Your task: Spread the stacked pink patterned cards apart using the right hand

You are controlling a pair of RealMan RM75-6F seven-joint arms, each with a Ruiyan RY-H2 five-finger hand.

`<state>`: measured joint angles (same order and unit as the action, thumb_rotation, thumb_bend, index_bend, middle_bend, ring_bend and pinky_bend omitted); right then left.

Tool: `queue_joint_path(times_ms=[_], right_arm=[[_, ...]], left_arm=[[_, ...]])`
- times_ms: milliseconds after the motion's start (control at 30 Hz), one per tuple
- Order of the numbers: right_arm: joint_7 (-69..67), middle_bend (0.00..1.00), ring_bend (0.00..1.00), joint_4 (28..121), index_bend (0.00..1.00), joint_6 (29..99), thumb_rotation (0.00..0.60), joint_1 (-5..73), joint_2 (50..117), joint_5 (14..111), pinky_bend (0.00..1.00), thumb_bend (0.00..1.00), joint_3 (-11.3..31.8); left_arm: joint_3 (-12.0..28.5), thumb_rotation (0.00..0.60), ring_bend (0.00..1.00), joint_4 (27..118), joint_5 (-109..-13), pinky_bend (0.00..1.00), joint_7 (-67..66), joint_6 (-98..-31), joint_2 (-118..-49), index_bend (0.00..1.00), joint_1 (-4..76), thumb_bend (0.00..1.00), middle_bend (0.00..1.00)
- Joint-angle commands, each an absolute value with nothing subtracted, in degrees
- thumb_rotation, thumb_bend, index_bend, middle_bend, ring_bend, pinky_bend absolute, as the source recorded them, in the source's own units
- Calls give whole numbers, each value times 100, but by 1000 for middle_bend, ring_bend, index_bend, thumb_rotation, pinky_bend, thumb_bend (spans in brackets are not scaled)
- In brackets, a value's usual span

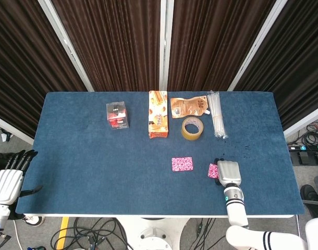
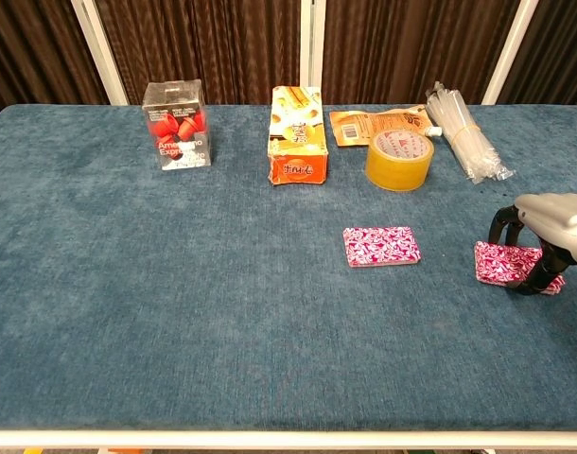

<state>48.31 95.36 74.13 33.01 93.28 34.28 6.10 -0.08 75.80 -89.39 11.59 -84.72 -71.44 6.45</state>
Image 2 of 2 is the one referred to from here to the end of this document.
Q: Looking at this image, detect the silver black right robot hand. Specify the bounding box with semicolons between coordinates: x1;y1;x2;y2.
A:
487;192;577;297

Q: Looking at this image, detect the red white patterned block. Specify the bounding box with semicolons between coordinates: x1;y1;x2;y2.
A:
474;240;567;297
341;225;423;270

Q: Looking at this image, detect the bundle of clear wrapped straws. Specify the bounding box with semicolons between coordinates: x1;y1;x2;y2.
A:
425;81;516;185

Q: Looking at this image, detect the yellow packing tape roll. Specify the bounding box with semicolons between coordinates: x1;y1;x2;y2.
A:
365;128;435;193

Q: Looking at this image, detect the orange spouted foil pouch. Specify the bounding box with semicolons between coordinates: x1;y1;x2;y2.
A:
328;104;445;148

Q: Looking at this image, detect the orange yellow snack carton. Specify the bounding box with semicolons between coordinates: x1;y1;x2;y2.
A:
267;85;330;187

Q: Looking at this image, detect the blue velvet table cloth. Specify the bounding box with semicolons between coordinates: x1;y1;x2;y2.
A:
0;103;577;433

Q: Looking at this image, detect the brown pleated curtain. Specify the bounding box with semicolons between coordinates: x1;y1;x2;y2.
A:
0;0;577;123

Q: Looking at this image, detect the clear box of red capsules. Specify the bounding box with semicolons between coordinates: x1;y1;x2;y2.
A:
142;79;213;172

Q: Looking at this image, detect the white frame post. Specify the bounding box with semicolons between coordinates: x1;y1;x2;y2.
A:
300;0;327;98
481;0;540;106
70;0;131;107

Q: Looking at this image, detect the white table edge rail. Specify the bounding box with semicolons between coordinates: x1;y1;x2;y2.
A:
0;428;577;451

